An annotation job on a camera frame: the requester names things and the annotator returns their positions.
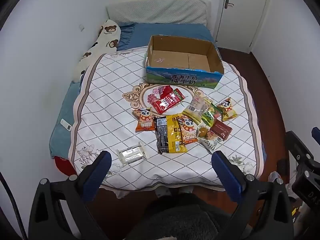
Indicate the silver white snack packet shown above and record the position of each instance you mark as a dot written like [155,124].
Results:
[131,154]

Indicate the white wall socket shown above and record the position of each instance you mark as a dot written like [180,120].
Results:
[81,27]

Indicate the yellow panda snack packet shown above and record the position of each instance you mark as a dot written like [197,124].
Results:
[227,110]

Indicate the grey pillow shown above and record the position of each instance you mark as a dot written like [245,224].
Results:
[160,11]

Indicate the white remote control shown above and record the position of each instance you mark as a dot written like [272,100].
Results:
[65,125]

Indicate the white door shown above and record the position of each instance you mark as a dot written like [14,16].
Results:
[242,17]

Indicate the printed blue cardboard box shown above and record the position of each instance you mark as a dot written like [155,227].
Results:
[175,58]

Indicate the small red snack packet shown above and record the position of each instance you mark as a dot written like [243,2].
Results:
[165,89]

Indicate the large red snack packet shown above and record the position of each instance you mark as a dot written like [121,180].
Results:
[166,103]

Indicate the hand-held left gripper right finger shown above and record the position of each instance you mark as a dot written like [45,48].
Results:
[223,170]

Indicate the white oat cookie packet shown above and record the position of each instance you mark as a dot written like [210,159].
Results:
[210,143]

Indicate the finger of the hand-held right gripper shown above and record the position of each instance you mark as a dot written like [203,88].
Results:
[298,148]
[317,134]

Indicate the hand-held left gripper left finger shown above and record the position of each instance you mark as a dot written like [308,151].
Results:
[101,166]

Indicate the green snack packet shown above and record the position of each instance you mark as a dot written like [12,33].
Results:
[208,116]

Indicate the orange panda snack packet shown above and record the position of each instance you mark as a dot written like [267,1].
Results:
[145,123]
[188,132]

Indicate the blue bed sheet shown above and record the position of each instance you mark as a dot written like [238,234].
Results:
[160,30]

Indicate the clear yellow snack packet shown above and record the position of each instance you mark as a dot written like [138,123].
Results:
[195,107]

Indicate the black and yellow snack packet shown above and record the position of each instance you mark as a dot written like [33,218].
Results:
[172,135]

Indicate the brown red snack packet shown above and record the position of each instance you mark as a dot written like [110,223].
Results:
[221,129]

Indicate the bear print pillow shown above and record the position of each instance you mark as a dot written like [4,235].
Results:
[105,42]

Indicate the white quilted blanket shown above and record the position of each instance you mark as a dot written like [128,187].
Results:
[112,92]

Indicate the red cushion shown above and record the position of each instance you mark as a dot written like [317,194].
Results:
[62,166]

